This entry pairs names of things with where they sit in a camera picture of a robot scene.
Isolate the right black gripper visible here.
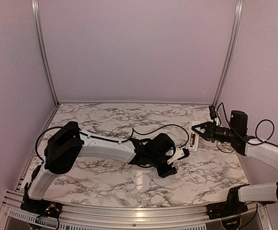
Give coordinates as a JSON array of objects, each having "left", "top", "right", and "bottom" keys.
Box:
[{"left": 192, "top": 121, "right": 236, "bottom": 143}]

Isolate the white remote control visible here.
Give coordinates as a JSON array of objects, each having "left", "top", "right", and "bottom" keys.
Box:
[{"left": 187, "top": 121, "right": 200, "bottom": 152}]

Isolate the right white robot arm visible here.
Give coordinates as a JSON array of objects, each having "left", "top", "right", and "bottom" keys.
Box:
[{"left": 191, "top": 110, "right": 278, "bottom": 215}]

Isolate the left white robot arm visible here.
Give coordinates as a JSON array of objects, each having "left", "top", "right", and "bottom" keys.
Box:
[{"left": 27, "top": 122, "right": 177, "bottom": 213}]

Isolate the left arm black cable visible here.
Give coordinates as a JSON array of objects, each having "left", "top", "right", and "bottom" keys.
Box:
[{"left": 34, "top": 123, "right": 190, "bottom": 163}]

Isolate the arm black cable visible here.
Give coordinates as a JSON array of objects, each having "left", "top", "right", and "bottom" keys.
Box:
[
  {"left": 34, "top": 123, "right": 190, "bottom": 163},
  {"left": 215, "top": 102, "right": 278, "bottom": 154}
]

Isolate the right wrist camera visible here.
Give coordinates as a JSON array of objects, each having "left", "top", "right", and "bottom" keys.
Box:
[{"left": 209, "top": 105, "right": 218, "bottom": 120}]

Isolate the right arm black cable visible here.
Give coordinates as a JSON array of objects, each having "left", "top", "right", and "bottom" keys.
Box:
[{"left": 215, "top": 102, "right": 278, "bottom": 154}]

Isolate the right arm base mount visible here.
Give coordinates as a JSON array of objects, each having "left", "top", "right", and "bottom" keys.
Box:
[{"left": 207, "top": 185, "right": 248, "bottom": 219}]

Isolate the front aluminium rail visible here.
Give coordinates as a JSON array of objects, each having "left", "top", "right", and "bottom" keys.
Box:
[{"left": 0, "top": 191, "right": 273, "bottom": 230}]

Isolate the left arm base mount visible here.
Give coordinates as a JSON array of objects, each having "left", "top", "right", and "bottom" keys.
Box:
[{"left": 21, "top": 183, "right": 62, "bottom": 219}]

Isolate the right aluminium corner post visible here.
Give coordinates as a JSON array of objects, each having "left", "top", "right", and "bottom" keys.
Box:
[{"left": 212, "top": 0, "right": 244, "bottom": 106}]

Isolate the aluminium corner post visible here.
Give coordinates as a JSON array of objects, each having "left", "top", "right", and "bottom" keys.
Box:
[
  {"left": 31, "top": 0, "right": 59, "bottom": 107},
  {"left": 212, "top": 0, "right": 244, "bottom": 106}
]

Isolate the left aluminium corner post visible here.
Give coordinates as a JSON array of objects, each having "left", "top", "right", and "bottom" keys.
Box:
[{"left": 31, "top": 0, "right": 59, "bottom": 107}]

